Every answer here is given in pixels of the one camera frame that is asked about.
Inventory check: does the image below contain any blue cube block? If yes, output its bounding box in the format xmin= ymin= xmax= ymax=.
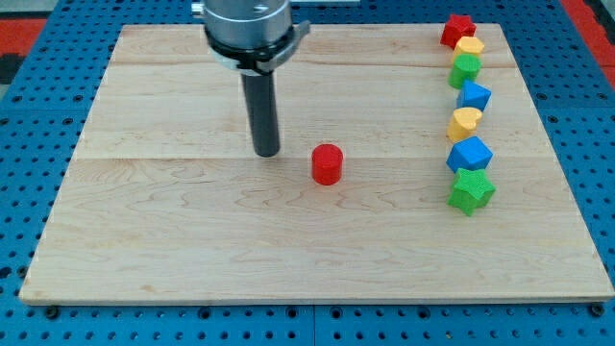
xmin=446 ymin=136 xmax=493 ymax=172

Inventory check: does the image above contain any green cylinder block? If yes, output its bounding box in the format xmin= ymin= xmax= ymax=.
xmin=448 ymin=54 xmax=481 ymax=89

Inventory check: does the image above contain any red cylinder block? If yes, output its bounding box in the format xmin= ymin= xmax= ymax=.
xmin=311 ymin=143 xmax=344 ymax=185

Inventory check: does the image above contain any blue triangle block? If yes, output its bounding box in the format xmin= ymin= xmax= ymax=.
xmin=455 ymin=80 xmax=492 ymax=111

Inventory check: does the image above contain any red star block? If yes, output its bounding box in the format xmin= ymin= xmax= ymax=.
xmin=440 ymin=13 xmax=477 ymax=49

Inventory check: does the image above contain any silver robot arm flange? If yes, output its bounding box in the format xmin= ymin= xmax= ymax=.
xmin=201 ymin=0 xmax=310 ymax=76

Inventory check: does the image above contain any yellow pentagon block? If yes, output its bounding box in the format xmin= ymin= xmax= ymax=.
xmin=451 ymin=37 xmax=485 ymax=62

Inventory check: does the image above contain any light wooden board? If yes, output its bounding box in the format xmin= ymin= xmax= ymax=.
xmin=17 ymin=22 xmax=615 ymax=307

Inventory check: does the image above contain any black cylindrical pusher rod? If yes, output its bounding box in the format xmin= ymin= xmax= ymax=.
xmin=241 ymin=74 xmax=281 ymax=158

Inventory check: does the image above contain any green star block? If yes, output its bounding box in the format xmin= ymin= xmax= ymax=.
xmin=447 ymin=168 xmax=497 ymax=216

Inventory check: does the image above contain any yellow heart block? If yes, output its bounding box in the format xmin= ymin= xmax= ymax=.
xmin=446 ymin=107 xmax=482 ymax=143

